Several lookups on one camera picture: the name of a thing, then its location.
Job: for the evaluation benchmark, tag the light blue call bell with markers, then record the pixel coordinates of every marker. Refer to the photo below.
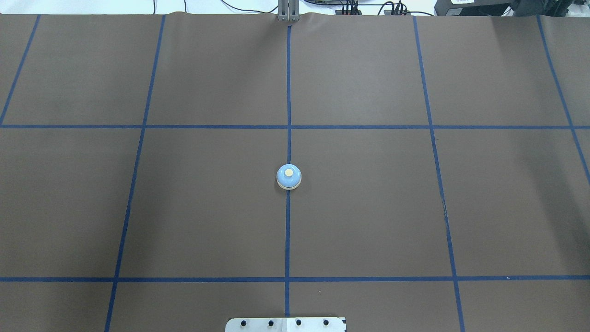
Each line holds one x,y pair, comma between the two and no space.
288,177

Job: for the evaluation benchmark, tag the brown paper table mat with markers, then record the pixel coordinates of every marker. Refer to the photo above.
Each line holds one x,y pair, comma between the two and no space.
444,161

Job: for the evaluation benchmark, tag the aluminium frame post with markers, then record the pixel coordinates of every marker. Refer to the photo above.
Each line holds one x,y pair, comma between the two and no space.
288,11

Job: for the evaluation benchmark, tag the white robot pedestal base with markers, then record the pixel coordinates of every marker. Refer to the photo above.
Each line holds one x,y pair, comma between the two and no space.
287,324

